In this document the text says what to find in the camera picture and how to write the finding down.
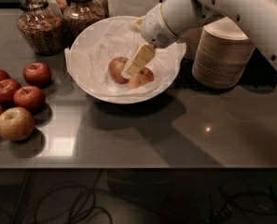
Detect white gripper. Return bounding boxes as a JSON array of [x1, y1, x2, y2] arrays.
[[121, 4, 178, 79]]

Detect yellow-red apple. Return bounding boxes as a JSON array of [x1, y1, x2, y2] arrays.
[[108, 57, 128, 84], [129, 67, 154, 89]]

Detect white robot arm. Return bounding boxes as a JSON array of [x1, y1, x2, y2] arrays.
[[140, 0, 277, 71]]

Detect white bowl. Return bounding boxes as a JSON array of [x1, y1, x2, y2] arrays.
[[68, 15, 180, 105]]

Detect red apple top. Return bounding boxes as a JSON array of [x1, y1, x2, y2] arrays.
[[22, 63, 51, 88]]

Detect red apple middle right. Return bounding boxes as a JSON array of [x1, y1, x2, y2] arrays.
[[13, 86, 46, 114]]

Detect red apple middle left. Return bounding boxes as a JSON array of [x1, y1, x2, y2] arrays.
[[0, 78, 21, 106]]

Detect yellow-green apple front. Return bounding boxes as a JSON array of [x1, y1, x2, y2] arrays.
[[0, 107, 35, 142]]

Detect rear stack paper bowls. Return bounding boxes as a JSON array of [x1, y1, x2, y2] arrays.
[[178, 27, 203, 60]]

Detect stack paper bowls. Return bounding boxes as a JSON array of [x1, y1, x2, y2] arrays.
[[178, 27, 203, 60], [192, 18, 255, 90]]

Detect right glass granola jar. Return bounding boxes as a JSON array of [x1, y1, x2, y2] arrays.
[[63, 0, 105, 39]]

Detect glass granola jar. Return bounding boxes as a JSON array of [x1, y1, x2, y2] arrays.
[[17, 0, 64, 55], [63, 0, 105, 39]]

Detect front stack paper bowls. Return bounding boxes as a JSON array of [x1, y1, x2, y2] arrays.
[[192, 18, 255, 90]]

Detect left glass granola jar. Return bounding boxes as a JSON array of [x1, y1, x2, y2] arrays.
[[17, 0, 64, 55]]

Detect black floor cables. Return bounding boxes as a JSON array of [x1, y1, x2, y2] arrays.
[[0, 169, 277, 224]]

